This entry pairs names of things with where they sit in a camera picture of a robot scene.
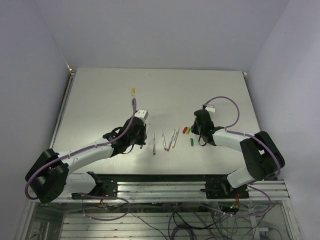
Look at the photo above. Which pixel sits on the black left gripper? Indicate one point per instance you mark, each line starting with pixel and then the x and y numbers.
pixel 141 141

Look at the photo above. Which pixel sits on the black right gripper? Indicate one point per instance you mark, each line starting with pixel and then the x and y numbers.
pixel 194 130

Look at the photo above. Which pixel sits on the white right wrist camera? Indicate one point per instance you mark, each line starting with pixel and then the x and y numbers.
pixel 209 108

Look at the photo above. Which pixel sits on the aluminium frame rail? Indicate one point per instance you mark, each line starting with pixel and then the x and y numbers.
pixel 191 191

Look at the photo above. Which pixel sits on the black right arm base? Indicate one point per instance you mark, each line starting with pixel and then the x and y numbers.
pixel 217 187

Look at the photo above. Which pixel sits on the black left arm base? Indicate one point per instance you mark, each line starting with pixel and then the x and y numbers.
pixel 93 186

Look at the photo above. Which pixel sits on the white pen red end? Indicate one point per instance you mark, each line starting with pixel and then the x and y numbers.
pixel 163 139

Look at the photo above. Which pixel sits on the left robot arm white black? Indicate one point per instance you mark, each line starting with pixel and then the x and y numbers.
pixel 54 173

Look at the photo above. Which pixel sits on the white pen blue end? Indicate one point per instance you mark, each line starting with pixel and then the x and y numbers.
pixel 146 133

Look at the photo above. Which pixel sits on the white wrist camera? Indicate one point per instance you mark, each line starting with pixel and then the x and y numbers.
pixel 209 108
pixel 141 114

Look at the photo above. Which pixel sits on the white pen yellow end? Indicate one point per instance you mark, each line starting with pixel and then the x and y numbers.
pixel 133 99

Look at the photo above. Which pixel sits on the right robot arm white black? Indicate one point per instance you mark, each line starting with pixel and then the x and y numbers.
pixel 261 156

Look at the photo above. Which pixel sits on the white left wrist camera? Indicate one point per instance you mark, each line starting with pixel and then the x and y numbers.
pixel 141 114

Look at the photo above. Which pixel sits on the white pen green end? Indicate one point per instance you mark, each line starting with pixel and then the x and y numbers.
pixel 154 144

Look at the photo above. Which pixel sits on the white pen orange end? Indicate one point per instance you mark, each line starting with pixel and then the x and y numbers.
pixel 171 140

